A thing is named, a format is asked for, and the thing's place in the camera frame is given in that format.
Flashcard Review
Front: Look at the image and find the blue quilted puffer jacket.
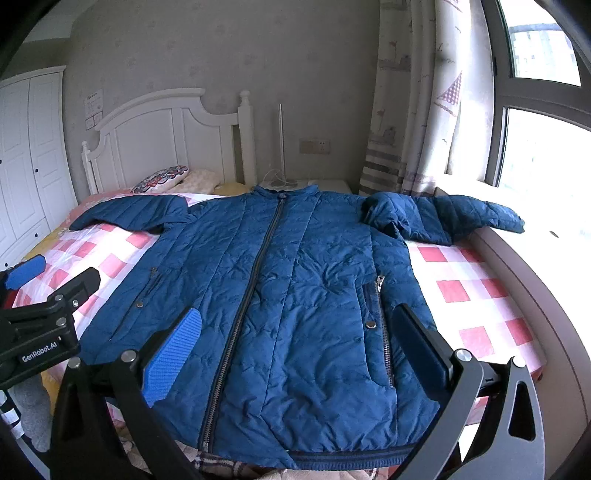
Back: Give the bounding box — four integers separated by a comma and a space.
68, 184, 526, 469

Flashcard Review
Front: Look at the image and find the white wardrobe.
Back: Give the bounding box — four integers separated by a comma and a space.
0, 66, 77, 269

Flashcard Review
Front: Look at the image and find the pink white checkered bed sheet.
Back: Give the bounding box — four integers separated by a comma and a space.
11, 191, 547, 480

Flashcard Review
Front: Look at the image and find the patterned colourful pillow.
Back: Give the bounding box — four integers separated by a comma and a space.
130, 165, 189, 194

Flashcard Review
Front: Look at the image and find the cream fluffy pillow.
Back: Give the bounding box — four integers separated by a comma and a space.
174, 170, 222, 194

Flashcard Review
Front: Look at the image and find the white wooden headboard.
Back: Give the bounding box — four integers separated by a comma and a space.
81, 88, 259, 194

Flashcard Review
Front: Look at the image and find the yellow pillow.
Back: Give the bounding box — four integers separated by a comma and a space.
213, 182, 252, 197

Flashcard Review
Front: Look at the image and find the white nightstand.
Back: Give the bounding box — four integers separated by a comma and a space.
257, 178, 355, 195

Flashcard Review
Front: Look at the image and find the printed striped curtain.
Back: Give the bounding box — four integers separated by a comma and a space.
359, 0, 494, 195

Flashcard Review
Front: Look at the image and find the dark framed window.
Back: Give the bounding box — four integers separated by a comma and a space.
482, 1, 590, 191

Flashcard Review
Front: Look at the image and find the paper notice on wall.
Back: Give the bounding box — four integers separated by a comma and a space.
84, 89, 103, 131

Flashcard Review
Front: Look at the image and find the wall socket panel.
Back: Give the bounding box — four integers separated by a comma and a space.
300, 139, 331, 155

